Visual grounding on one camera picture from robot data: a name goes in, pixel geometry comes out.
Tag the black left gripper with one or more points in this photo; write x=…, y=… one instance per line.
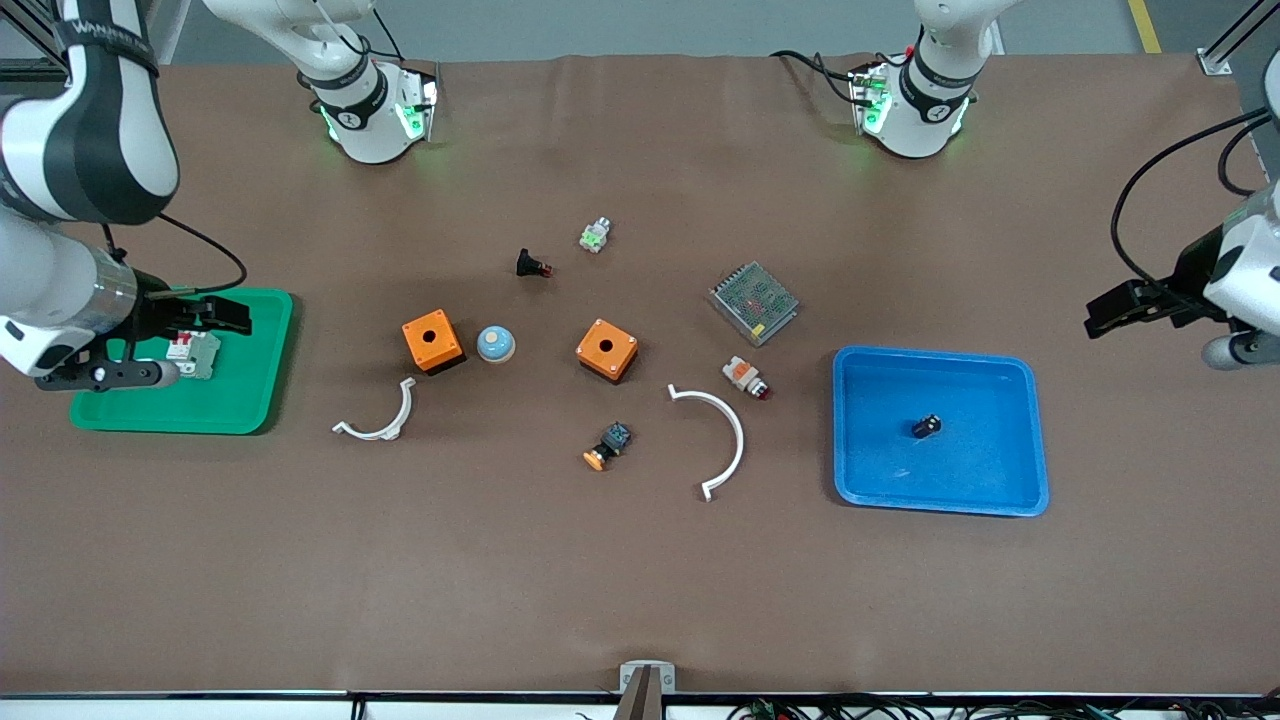
x=1190, y=274

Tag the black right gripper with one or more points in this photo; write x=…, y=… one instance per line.
x=153, y=318

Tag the white red circuit breaker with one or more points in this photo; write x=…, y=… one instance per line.
x=200, y=356

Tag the black cylindrical capacitor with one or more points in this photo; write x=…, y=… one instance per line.
x=926, y=427

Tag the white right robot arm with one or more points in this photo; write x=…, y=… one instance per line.
x=60, y=150

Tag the green plastic tray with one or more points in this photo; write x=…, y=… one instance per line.
x=245, y=400

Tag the small white curved clip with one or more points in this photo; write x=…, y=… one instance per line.
x=406, y=410

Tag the orange button box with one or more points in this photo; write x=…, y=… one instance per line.
x=606, y=348
x=432, y=338

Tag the blue plastic tray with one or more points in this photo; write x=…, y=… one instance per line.
x=980, y=470

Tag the blue dome button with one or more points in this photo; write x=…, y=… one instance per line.
x=496, y=344

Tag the metal mesh power supply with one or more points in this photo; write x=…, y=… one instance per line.
x=754, y=302

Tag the orange pushbutton black body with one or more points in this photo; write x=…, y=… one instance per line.
x=612, y=440

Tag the large white curved clip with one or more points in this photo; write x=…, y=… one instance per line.
x=738, y=440

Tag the brown table mat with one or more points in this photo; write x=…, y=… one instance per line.
x=640, y=580

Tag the aluminium frame profile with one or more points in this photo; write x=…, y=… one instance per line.
x=30, y=65
x=1225, y=55

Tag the black red switch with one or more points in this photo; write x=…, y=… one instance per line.
x=527, y=263

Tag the green white pushbutton switch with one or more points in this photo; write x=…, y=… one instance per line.
x=595, y=236

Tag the orange white red switch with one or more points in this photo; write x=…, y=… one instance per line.
x=742, y=374

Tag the grey metal bracket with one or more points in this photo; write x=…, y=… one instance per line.
x=647, y=678

